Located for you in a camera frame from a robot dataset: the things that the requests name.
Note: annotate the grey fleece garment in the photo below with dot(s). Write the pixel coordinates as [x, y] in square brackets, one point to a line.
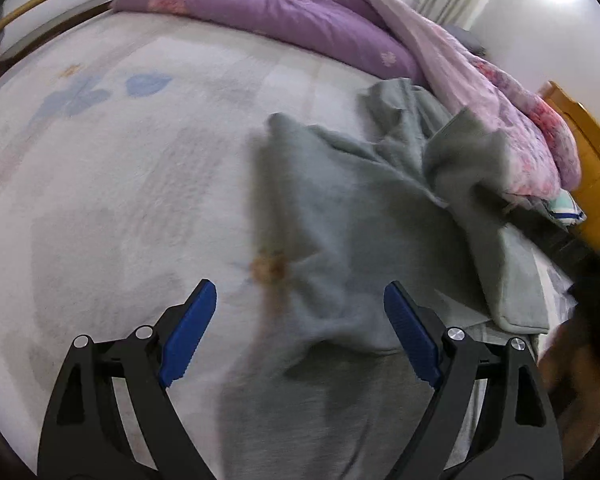
[340, 210]

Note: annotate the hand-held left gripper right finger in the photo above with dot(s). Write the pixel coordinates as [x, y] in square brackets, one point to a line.
[410, 330]

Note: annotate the wooden headboard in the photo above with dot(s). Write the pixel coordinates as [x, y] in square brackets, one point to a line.
[595, 160]

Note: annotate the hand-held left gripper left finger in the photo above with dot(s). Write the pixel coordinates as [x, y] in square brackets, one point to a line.
[190, 330]

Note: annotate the teal striped pillow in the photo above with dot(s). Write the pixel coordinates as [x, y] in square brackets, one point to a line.
[565, 208]

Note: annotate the purple floral quilt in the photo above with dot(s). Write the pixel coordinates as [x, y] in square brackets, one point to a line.
[280, 10]

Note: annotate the bed with pale printed sheet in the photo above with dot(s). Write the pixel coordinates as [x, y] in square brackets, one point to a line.
[105, 185]

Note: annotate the person's right forearm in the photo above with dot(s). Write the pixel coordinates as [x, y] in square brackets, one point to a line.
[580, 375]

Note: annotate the dark wooden bedside shelf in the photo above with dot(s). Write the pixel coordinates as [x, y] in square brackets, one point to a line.
[45, 30]

